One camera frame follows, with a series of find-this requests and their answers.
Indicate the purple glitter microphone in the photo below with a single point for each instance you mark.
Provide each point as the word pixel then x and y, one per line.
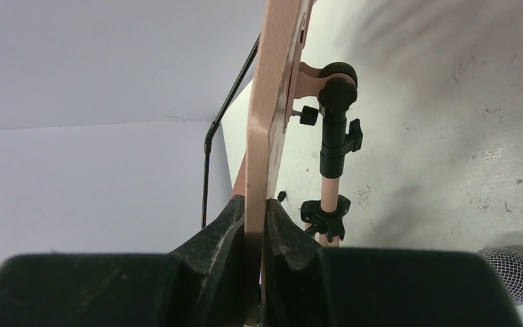
pixel 508 264

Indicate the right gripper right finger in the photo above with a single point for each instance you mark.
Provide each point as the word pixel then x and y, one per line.
pixel 379 284

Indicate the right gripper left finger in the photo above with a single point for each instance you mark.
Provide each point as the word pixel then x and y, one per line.
pixel 200 283

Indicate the pink music stand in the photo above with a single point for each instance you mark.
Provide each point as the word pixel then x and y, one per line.
pixel 280 78

